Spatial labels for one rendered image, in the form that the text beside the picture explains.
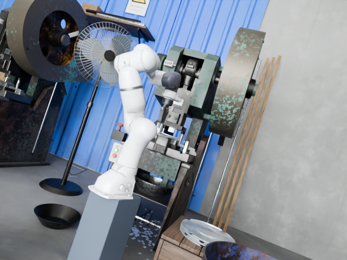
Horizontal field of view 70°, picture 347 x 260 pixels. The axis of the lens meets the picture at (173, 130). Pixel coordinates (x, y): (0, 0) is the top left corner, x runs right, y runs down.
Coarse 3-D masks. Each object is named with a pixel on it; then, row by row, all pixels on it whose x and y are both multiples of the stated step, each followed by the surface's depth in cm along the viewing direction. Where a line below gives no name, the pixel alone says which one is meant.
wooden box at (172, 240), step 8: (176, 224) 134; (168, 232) 120; (176, 232) 123; (160, 240) 115; (168, 240) 114; (176, 240) 113; (184, 240) 116; (240, 240) 142; (160, 248) 115; (168, 248) 113; (176, 248) 112; (184, 248) 112; (192, 248) 111; (200, 248) 113; (160, 256) 114; (168, 256) 113; (176, 256) 112; (184, 256) 111; (192, 256) 110; (200, 256) 110
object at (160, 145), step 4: (160, 136) 184; (156, 140) 184; (160, 140) 184; (164, 140) 183; (168, 140) 183; (156, 144) 184; (160, 144) 183; (164, 144) 183; (168, 144) 185; (156, 148) 184; (160, 148) 183; (164, 148) 182; (160, 152) 183; (164, 152) 182
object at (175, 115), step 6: (180, 90) 194; (186, 90) 193; (180, 96) 193; (186, 96) 192; (174, 102) 194; (180, 102) 193; (186, 102) 192; (174, 108) 194; (180, 108) 192; (168, 114) 190; (174, 114) 190; (180, 114) 191; (168, 120) 191; (174, 120) 190; (180, 120) 192
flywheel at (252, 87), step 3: (252, 78) 188; (252, 81) 184; (255, 81) 185; (249, 84) 184; (252, 84) 183; (255, 84) 187; (249, 87) 183; (252, 87) 183; (255, 87) 185; (249, 90) 184; (252, 90) 183; (255, 90) 185; (246, 93) 186; (249, 93) 185; (252, 93) 187; (255, 93) 186; (246, 96) 188; (249, 96) 187
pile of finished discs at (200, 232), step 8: (184, 224) 129; (192, 224) 133; (200, 224) 138; (208, 224) 143; (184, 232) 122; (192, 232) 122; (200, 232) 125; (208, 232) 128; (216, 232) 134; (192, 240) 117; (200, 240) 120; (208, 240) 118; (216, 240) 122; (224, 240) 125; (232, 240) 129
